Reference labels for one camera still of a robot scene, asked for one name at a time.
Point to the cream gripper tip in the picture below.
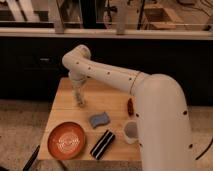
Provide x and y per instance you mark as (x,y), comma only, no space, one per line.
(78,92)

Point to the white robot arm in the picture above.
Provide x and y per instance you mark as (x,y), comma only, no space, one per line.
(164,131)

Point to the wooden table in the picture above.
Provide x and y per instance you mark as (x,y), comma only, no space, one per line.
(99,98)

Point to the blue sponge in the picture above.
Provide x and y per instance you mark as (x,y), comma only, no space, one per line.
(99,120)

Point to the orange bowl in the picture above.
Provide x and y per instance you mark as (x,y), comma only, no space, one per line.
(66,141)

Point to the dark red small object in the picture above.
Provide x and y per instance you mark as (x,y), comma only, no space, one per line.
(130,107)

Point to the black white striped block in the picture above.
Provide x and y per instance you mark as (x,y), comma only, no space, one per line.
(102,144)

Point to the translucent plastic cup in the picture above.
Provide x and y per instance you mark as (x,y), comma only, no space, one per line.
(130,132)

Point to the black chair leg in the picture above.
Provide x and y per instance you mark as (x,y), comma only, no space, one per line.
(31,159)

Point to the cardboard box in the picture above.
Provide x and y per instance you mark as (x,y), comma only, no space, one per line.
(158,17)

